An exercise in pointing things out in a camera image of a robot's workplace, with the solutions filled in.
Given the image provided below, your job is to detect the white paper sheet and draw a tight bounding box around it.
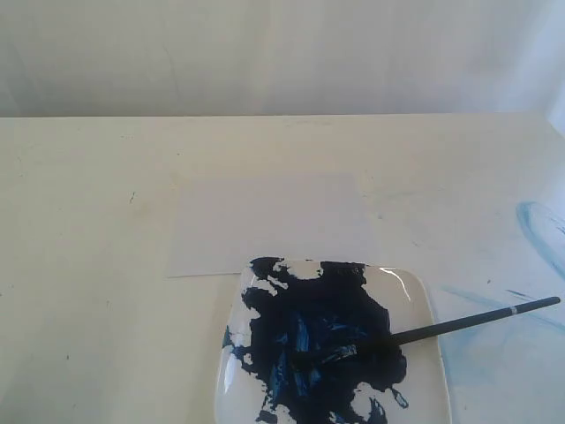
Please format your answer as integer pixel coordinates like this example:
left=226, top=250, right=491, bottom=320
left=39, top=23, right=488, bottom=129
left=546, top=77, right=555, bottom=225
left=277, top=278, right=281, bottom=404
left=168, top=173, right=378, bottom=276

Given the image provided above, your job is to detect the white square paint plate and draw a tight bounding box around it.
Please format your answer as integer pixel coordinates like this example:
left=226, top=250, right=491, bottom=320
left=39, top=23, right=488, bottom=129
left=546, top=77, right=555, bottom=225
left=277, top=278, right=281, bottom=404
left=215, top=257, right=451, bottom=423

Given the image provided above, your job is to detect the black paintbrush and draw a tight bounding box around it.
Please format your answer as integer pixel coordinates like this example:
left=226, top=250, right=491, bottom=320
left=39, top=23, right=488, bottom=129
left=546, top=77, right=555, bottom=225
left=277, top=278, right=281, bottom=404
left=291, top=296, right=561, bottom=369

